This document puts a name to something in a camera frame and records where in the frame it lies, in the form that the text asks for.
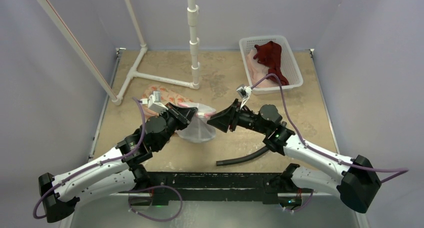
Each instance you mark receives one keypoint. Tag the floral mesh laundry bag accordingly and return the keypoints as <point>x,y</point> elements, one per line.
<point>167,95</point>

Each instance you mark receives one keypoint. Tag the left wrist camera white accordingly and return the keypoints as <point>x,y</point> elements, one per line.
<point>153,105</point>

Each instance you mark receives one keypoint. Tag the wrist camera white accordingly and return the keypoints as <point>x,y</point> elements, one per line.
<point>244,92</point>
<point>153,105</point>

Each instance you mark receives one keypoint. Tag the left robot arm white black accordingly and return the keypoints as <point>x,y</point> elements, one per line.
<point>118,170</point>

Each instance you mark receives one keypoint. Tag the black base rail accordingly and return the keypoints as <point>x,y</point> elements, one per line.
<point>267,188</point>

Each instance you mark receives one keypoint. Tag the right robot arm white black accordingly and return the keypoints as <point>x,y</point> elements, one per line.
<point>353,180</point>

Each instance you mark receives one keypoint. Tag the white plastic basket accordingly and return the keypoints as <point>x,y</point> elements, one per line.
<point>289,66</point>

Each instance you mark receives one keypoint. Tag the white pvc pipe rack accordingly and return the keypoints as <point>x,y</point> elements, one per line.
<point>116,98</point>

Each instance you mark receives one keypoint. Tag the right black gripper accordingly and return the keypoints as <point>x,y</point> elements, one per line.
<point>236,115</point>

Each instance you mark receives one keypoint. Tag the white mesh laundry bag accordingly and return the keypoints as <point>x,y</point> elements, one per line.
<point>198,131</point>

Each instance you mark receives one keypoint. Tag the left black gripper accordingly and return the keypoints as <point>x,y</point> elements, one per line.
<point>184,114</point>

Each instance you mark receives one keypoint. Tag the dark red bra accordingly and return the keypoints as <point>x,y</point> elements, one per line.
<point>269,54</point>

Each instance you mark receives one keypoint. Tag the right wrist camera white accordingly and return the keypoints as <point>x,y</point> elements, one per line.
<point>244,92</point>

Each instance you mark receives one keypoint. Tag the pink bra in basket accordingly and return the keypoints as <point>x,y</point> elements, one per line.
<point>258,71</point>

